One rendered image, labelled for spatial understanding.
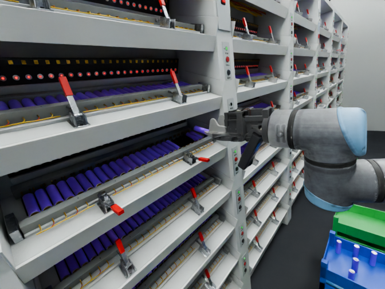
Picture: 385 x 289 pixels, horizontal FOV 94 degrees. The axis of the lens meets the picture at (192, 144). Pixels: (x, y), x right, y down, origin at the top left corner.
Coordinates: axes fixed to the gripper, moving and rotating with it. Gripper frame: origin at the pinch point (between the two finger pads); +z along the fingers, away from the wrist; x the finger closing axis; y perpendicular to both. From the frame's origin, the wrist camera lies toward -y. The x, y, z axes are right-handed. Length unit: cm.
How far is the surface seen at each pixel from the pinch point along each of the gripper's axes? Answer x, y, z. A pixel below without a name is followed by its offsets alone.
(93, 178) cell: 34.0, -2.4, 10.6
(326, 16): -220, 65, 5
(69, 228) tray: 42.3, -7.4, 2.8
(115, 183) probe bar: 31.1, -4.0, 5.3
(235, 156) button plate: -14.3, -13.6, 0.6
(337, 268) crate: -30, -65, -33
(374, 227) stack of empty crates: -64, -65, -43
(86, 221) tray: 39.4, -7.5, 2.4
